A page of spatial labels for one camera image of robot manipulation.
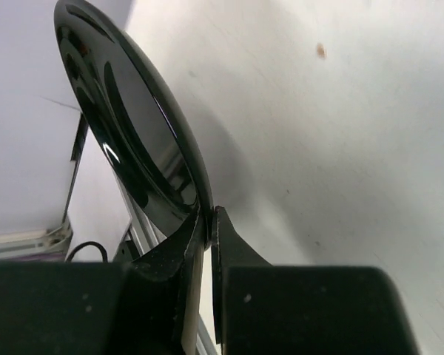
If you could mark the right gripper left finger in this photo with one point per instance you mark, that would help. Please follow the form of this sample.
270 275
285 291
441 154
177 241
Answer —
160 303

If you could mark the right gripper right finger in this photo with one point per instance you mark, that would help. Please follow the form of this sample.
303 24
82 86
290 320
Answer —
228 249

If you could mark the black glossy round plate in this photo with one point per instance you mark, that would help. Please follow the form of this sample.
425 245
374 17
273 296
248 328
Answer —
134 116

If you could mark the aluminium table frame rail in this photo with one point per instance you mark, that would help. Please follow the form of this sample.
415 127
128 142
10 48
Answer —
55 306

